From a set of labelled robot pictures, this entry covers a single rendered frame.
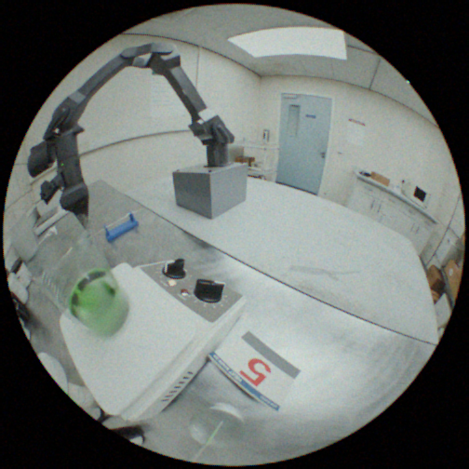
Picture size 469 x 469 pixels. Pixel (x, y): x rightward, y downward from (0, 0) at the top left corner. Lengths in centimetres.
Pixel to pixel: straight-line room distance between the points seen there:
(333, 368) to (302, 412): 7
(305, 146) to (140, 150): 248
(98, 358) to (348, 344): 29
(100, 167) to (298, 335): 159
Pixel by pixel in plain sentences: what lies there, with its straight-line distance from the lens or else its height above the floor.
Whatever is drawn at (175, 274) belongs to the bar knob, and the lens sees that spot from 20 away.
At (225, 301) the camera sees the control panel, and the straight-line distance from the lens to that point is 18.
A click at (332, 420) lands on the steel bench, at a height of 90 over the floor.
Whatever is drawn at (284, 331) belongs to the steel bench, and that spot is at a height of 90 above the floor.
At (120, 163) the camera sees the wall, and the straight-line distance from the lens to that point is 160.
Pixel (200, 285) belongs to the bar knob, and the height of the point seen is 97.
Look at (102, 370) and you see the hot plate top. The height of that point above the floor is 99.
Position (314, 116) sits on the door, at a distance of 297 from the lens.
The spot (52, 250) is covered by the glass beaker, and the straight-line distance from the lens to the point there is 15.
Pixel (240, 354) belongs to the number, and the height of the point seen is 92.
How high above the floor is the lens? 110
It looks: 36 degrees down
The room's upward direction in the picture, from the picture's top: 2 degrees clockwise
